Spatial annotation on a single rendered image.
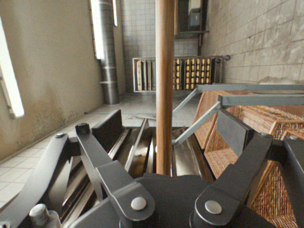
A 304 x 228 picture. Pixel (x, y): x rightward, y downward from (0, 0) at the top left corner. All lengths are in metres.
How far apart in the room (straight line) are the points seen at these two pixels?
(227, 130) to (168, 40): 0.16
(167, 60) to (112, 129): 0.14
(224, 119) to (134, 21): 5.43
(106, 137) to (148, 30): 5.30
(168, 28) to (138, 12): 5.35
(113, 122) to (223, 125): 0.13
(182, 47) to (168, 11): 5.07
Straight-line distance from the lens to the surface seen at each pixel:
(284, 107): 0.99
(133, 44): 5.42
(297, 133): 0.71
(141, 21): 5.52
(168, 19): 0.26
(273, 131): 0.79
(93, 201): 1.06
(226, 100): 0.69
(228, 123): 0.18
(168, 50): 0.25
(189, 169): 1.19
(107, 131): 0.16
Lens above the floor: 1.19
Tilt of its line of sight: 5 degrees up
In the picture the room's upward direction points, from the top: 90 degrees counter-clockwise
